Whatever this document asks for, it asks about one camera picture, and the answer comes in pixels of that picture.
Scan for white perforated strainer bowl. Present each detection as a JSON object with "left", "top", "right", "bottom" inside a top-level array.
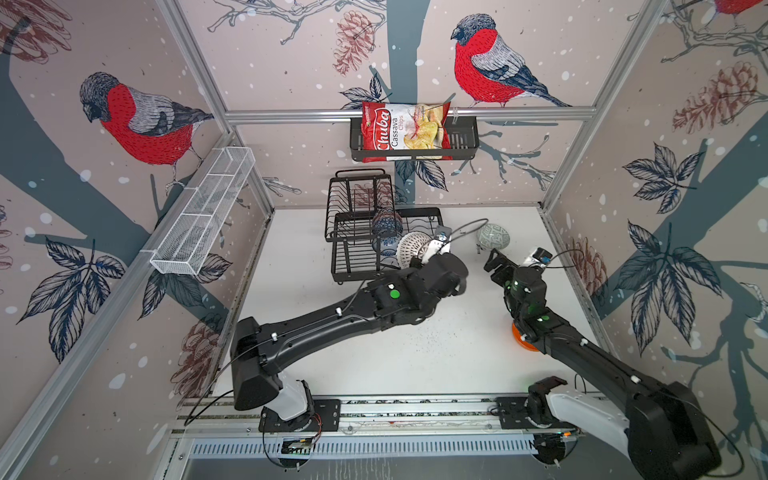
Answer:
[{"left": 396, "top": 232, "right": 432, "bottom": 269}]

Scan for blue floral ceramic bowl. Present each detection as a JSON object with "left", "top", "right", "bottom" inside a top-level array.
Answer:
[{"left": 371, "top": 235, "right": 401, "bottom": 257}]

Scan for blue triangle patterned bowl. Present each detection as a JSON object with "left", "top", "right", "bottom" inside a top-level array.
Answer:
[{"left": 372, "top": 209, "right": 403, "bottom": 236}]

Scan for black wire dish rack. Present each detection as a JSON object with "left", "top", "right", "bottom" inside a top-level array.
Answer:
[{"left": 324, "top": 168, "right": 443, "bottom": 284}]

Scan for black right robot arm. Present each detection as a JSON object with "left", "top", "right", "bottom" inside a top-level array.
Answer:
[{"left": 484, "top": 249, "right": 722, "bottom": 479}]

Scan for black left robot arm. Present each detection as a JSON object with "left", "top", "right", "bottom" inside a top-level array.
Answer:
[{"left": 230, "top": 253, "right": 469, "bottom": 421}]

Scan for green patterned ceramic bowl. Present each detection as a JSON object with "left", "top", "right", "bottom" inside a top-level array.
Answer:
[{"left": 477, "top": 223, "right": 511, "bottom": 251}]

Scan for orange plastic bowl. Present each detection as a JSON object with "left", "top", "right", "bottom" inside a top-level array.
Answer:
[{"left": 511, "top": 325, "right": 538, "bottom": 352}]

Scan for red cassava chips bag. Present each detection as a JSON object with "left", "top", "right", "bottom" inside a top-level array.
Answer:
[{"left": 361, "top": 102, "right": 451, "bottom": 163}]

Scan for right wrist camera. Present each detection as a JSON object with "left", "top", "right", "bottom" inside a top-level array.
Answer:
[{"left": 522, "top": 247, "right": 553, "bottom": 269}]

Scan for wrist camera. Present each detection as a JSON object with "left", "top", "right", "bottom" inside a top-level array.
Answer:
[
  {"left": 522, "top": 247, "right": 553, "bottom": 269},
  {"left": 423, "top": 232, "right": 451, "bottom": 261}
]

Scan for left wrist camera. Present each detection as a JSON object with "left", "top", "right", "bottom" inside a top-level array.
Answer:
[{"left": 423, "top": 232, "right": 451, "bottom": 261}]

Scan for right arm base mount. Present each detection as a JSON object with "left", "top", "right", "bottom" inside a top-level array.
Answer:
[{"left": 488, "top": 396, "right": 577, "bottom": 431}]

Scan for black wall shelf basket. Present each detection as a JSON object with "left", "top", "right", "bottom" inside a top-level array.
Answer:
[{"left": 349, "top": 116, "right": 479, "bottom": 163}]

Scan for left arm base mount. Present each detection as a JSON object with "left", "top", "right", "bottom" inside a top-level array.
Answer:
[{"left": 258, "top": 398, "right": 341, "bottom": 433}]

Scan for white wire mesh shelf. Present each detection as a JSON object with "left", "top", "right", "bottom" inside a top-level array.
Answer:
[{"left": 150, "top": 146, "right": 255, "bottom": 276}]

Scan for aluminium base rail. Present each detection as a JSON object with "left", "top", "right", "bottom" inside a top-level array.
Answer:
[{"left": 169, "top": 387, "right": 630, "bottom": 436}]

